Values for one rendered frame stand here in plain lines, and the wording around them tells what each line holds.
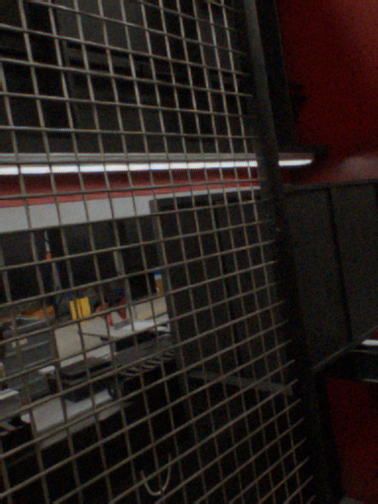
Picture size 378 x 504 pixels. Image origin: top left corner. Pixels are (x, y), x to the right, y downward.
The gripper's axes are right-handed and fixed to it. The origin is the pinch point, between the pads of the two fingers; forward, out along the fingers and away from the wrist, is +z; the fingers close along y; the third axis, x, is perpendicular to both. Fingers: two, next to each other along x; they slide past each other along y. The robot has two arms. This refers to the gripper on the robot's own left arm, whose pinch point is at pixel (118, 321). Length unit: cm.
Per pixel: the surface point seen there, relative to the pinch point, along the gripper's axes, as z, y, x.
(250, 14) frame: 3, -37, -107
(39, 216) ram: -20, -32, -37
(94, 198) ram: -23.4, -15.5, -38.3
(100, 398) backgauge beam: 27, -39, -42
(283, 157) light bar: -20, 48, -60
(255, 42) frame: 6, -37, -106
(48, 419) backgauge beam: 27, -50, -41
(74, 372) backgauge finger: 20, -41, -39
